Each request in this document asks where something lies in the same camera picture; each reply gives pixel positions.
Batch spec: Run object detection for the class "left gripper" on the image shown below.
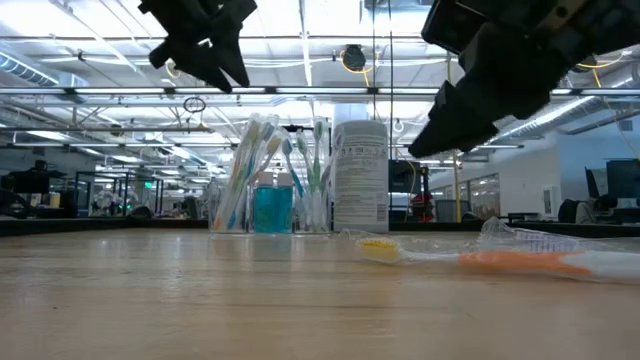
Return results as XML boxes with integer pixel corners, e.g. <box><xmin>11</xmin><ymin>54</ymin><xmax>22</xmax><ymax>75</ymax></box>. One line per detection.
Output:
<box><xmin>137</xmin><ymin>0</ymin><xmax>259</xmax><ymax>95</ymax></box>

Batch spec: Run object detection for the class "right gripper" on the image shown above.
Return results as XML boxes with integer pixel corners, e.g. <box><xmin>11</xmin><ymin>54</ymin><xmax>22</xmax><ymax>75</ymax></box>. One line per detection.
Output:
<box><xmin>407</xmin><ymin>21</ymin><xmax>577</xmax><ymax>159</ymax></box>

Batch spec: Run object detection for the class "black cabinet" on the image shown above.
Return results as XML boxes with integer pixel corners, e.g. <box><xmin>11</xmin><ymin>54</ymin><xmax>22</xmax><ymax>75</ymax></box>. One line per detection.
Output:
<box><xmin>388</xmin><ymin>159</ymin><xmax>431</xmax><ymax>224</ymax></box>

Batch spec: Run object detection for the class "red object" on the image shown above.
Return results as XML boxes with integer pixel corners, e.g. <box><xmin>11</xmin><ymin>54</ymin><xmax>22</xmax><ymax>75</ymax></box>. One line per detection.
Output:
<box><xmin>410</xmin><ymin>193</ymin><xmax>435</xmax><ymax>224</ymax></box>

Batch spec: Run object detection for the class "white wipes canister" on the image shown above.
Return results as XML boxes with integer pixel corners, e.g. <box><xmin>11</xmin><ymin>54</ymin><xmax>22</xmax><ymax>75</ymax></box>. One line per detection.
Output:
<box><xmin>332</xmin><ymin>119</ymin><xmax>390</xmax><ymax>234</ymax></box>

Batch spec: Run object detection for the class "long ceiling light bar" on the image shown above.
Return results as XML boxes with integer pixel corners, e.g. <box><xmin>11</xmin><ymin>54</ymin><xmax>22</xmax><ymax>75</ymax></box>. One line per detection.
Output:
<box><xmin>0</xmin><ymin>85</ymin><xmax>640</xmax><ymax>97</ymax></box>

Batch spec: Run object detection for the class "orange toothbrush with yellow bristles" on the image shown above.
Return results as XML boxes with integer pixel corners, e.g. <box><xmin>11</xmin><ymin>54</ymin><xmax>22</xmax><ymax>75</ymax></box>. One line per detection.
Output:
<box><xmin>342</xmin><ymin>228</ymin><xmax>640</xmax><ymax>285</ymax></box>

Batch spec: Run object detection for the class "person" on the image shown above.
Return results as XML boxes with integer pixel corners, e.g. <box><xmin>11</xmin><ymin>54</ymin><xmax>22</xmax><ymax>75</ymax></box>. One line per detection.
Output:
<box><xmin>556</xmin><ymin>193</ymin><xmax>619</xmax><ymax>225</ymax></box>

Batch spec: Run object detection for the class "dark computer monitor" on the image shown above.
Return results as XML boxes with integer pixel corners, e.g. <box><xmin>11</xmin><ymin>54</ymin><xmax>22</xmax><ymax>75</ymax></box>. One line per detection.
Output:
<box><xmin>604</xmin><ymin>158</ymin><xmax>640</xmax><ymax>201</ymax></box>

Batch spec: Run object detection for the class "clear plastic bag with toothbrushes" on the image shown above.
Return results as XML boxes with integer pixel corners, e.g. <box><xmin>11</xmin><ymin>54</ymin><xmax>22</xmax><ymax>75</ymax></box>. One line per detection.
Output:
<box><xmin>208</xmin><ymin>174</ymin><xmax>335</xmax><ymax>236</ymax></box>

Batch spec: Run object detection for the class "dark robot workstation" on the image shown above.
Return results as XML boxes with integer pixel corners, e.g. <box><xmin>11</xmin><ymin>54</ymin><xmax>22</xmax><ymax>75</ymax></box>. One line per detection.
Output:
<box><xmin>0</xmin><ymin>159</ymin><xmax>69</xmax><ymax>219</ymax></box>

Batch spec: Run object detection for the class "black hanging cable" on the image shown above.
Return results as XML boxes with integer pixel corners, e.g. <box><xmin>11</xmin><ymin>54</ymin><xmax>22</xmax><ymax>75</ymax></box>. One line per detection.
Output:
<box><xmin>370</xmin><ymin>0</ymin><xmax>378</xmax><ymax>121</ymax></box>
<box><xmin>387</xmin><ymin>0</ymin><xmax>395</xmax><ymax>162</ymax></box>

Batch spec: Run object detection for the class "black ceiling cable reel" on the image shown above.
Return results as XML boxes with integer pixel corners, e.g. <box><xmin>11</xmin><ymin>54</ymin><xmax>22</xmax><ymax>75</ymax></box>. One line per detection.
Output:
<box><xmin>341</xmin><ymin>44</ymin><xmax>368</xmax><ymax>72</ymax></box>

